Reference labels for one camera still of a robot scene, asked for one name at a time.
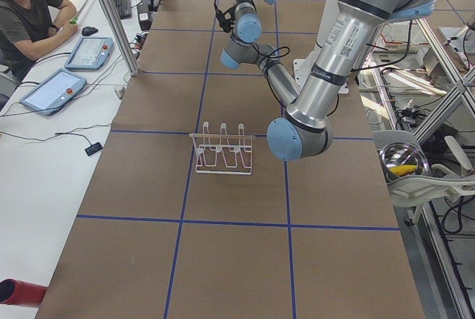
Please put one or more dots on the small black phone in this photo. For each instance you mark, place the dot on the small black phone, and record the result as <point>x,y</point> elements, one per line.
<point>93,148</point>

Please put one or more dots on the near blue teach pendant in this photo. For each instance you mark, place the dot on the near blue teach pendant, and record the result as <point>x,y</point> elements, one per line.
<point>51,95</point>

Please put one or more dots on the red cylinder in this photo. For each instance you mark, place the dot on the red cylinder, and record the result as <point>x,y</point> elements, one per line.
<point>21,293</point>

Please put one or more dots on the black keyboard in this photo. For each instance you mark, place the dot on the black keyboard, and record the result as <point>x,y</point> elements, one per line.
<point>123,8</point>

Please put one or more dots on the white office chair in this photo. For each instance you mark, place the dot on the white office chair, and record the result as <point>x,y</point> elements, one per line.
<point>410,179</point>

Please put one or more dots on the black computer mouse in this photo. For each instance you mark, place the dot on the black computer mouse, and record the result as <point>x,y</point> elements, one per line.
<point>89,31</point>

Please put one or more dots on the far blue teach pendant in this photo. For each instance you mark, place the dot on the far blue teach pendant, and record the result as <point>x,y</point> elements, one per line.
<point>90,53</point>

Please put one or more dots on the steel bowl with corn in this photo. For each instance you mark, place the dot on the steel bowl with corn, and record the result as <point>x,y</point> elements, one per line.
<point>400,159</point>

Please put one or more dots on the man in dark shirt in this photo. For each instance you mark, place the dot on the man in dark shirt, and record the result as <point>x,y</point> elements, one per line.
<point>31,29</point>

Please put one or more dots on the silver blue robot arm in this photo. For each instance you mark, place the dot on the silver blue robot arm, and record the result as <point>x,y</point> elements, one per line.
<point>303,130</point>

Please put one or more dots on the aluminium frame post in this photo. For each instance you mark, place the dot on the aluminium frame post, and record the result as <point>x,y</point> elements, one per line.
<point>121,39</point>

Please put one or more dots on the black power box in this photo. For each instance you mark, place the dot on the black power box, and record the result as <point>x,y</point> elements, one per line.
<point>144,15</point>

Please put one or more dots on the blue teach pendant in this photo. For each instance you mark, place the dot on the blue teach pendant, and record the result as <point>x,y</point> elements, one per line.
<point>51,95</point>
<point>90,53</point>

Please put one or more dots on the white wire cup holder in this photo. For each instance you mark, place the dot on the white wire cup holder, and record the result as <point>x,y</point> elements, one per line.
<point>223,153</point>

